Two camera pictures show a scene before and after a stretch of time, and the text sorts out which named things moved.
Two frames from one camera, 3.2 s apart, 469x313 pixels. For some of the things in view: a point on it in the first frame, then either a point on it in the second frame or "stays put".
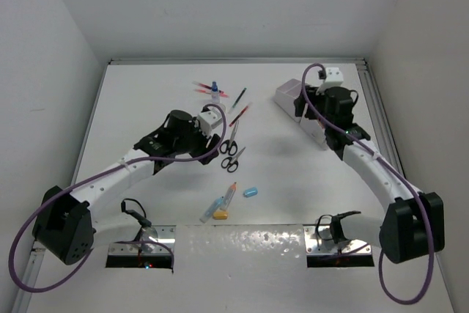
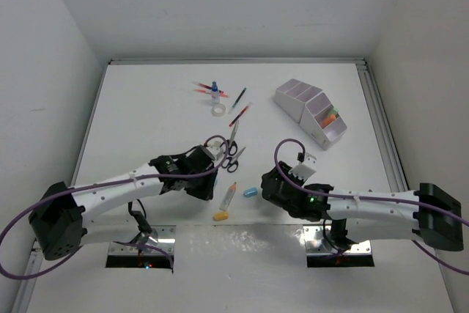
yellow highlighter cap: [220, 215] stays put
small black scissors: [230, 163] stays put
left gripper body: [200, 145] -> [198, 186]
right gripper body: [315, 100] -> [284, 168]
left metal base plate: [154, 240] stays put
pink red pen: [209, 91] stays put
